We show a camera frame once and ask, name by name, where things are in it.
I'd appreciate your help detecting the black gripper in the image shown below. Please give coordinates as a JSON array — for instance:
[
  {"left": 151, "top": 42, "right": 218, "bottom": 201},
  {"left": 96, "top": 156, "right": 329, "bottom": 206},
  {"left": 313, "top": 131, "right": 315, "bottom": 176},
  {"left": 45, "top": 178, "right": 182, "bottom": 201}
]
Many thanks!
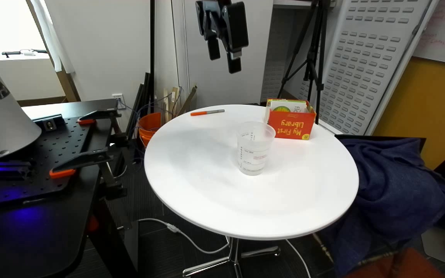
[{"left": 195, "top": 0, "right": 250, "bottom": 74}]

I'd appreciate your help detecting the white perforated panel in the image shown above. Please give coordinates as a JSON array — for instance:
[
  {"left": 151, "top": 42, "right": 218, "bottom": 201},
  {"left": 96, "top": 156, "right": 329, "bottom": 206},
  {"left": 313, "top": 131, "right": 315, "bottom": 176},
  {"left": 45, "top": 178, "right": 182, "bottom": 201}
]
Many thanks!
[{"left": 317, "top": 0, "right": 436, "bottom": 138}]

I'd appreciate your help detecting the black camera tripod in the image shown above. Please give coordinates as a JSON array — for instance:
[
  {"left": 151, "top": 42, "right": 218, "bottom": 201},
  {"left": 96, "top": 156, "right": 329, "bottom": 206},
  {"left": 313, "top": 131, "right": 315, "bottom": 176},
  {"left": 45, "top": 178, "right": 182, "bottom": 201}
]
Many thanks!
[{"left": 276, "top": 0, "right": 334, "bottom": 107}]

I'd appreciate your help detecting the clear plastic measuring container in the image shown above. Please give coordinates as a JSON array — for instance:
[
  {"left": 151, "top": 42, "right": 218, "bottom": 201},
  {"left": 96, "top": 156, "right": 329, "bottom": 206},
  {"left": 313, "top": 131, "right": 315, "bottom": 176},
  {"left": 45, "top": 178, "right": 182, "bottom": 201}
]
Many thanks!
[{"left": 235, "top": 121, "right": 278, "bottom": 178}]

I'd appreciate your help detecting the white cable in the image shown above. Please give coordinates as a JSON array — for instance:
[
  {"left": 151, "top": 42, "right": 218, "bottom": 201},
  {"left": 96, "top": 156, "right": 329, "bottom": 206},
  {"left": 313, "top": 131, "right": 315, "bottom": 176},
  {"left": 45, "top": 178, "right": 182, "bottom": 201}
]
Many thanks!
[{"left": 136, "top": 216, "right": 233, "bottom": 257}]

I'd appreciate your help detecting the red box of colourful books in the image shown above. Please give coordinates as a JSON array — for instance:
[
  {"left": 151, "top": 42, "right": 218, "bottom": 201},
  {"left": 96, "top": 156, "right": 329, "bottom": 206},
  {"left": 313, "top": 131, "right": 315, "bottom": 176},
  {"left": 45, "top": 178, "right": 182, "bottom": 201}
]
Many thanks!
[{"left": 264, "top": 97, "right": 318, "bottom": 142}]

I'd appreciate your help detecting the orange capped grey marker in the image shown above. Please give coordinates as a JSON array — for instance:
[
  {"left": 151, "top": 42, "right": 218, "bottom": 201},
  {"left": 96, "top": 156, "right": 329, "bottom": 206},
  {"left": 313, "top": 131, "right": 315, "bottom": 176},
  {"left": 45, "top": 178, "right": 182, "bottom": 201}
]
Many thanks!
[{"left": 188, "top": 108, "right": 227, "bottom": 118}]

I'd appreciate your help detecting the metal table pedestal base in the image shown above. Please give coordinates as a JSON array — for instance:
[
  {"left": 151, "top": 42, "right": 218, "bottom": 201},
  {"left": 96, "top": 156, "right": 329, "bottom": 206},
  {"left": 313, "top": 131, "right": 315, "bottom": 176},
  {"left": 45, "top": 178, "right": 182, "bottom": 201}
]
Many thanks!
[{"left": 181, "top": 236, "right": 281, "bottom": 278}]

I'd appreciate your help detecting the small black device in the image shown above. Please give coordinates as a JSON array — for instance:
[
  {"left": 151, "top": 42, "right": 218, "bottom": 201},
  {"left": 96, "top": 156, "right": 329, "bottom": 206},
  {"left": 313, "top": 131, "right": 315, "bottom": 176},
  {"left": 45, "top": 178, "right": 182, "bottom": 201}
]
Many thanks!
[{"left": 32, "top": 114, "right": 65, "bottom": 135}]

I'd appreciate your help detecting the orange bucket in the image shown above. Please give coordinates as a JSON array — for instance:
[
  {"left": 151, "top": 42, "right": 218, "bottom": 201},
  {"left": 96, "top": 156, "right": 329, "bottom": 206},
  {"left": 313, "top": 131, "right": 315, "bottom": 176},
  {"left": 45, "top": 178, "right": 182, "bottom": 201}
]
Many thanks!
[{"left": 137, "top": 111, "right": 165, "bottom": 150}]

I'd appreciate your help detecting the black light stand pole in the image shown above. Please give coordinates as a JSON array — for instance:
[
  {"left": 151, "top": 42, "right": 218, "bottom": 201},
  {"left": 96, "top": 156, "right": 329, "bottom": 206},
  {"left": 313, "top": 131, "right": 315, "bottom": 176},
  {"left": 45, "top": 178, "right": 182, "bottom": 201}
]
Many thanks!
[{"left": 128, "top": 0, "right": 157, "bottom": 138}]

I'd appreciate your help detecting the black clamp with orange handle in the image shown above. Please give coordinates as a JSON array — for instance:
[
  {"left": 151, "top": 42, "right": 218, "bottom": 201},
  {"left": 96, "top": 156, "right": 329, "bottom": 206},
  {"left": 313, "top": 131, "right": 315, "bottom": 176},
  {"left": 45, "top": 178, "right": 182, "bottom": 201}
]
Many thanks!
[
  {"left": 48, "top": 145, "right": 127, "bottom": 182},
  {"left": 76, "top": 108, "right": 120, "bottom": 130}
]

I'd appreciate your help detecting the dark blue cloth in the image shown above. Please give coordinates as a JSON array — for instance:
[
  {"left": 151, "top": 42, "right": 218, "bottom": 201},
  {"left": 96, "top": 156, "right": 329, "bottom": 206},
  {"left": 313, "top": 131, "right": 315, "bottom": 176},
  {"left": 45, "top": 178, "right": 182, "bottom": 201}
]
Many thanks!
[{"left": 329, "top": 135, "right": 445, "bottom": 278}]

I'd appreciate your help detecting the wooden sticks bundle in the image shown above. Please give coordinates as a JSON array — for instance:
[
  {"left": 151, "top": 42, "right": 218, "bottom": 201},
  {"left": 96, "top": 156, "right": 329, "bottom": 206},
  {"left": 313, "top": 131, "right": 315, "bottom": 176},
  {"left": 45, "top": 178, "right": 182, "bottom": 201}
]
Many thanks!
[{"left": 162, "top": 84, "right": 199, "bottom": 121}]

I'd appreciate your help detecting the black perforated robot table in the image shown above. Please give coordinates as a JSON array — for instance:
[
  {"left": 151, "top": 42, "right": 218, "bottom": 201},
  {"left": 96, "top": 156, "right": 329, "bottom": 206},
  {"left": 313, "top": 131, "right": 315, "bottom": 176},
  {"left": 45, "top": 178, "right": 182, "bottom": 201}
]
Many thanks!
[{"left": 0, "top": 99, "right": 131, "bottom": 278}]

